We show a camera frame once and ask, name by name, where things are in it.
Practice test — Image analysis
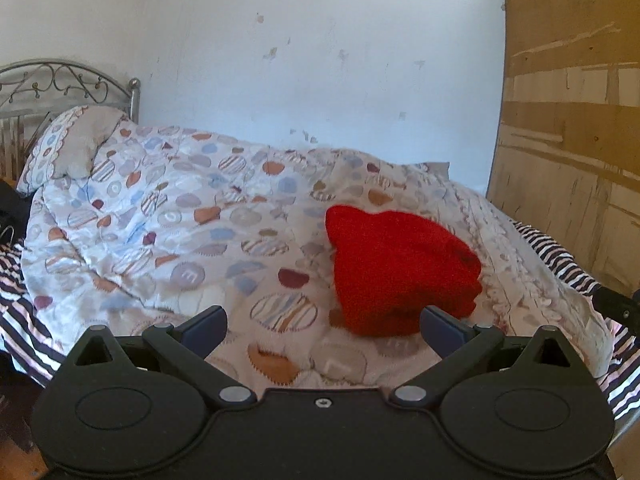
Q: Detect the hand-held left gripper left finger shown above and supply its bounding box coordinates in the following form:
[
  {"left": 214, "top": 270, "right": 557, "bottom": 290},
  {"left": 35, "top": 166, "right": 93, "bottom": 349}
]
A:
[{"left": 67, "top": 305, "right": 258, "bottom": 407}]

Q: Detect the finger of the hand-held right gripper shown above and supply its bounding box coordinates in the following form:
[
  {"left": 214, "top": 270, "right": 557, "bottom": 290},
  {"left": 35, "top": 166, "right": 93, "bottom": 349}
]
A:
[{"left": 595, "top": 285, "right": 640, "bottom": 335}]

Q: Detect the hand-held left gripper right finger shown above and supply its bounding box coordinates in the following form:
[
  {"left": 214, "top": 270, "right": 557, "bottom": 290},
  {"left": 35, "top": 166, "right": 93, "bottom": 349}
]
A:
[{"left": 389, "top": 306, "right": 576, "bottom": 406}]

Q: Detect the red knit sweater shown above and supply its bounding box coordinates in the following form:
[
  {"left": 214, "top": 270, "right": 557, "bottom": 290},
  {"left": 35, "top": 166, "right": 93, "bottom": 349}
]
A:
[{"left": 325, "top": 205, "right": 484, "bottom": 337}]

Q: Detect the black white striped bedsheet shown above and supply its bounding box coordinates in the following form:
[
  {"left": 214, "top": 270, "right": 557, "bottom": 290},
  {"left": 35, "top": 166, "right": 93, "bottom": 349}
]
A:
[{"left": 0, "top": 220, "right": 640, "bottom": 423}]

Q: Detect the patterned white quilt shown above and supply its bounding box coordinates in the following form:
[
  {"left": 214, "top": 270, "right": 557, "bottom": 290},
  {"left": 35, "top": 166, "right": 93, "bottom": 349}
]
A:
[{"left": 21, "top": 120, "right": 622, "bottom": 391}]

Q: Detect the black bag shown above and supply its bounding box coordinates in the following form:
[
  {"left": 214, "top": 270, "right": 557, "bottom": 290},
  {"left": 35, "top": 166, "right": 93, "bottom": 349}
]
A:
[{"left": 0, "top": 180, "right": 34, "bottom": 252}]

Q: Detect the patterned bed pillow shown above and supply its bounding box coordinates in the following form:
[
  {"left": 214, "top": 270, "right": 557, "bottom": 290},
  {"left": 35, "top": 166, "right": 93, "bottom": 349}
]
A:
[{"left": 17, "top": 105, "right": 127, "bottom": 194}]

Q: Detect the metal bed headboard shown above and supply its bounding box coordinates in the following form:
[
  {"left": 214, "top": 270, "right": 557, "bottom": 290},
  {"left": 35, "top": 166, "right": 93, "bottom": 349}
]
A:
[{"left": 0, "top": 59, "right": 142, "bottom": 186}]

